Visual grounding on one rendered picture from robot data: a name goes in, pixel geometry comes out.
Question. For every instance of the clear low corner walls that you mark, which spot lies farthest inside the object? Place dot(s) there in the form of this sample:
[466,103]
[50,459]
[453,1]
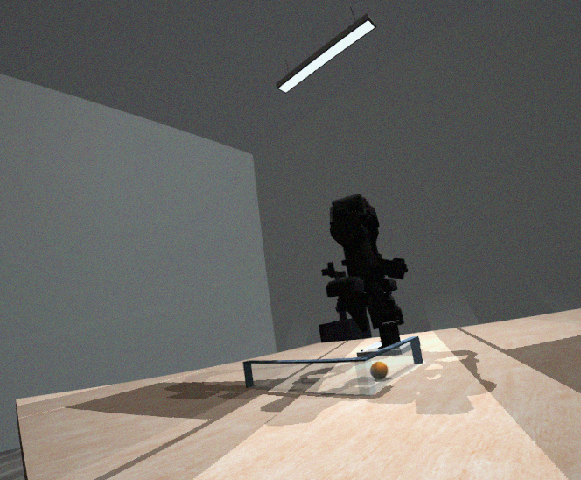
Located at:
[355,378]

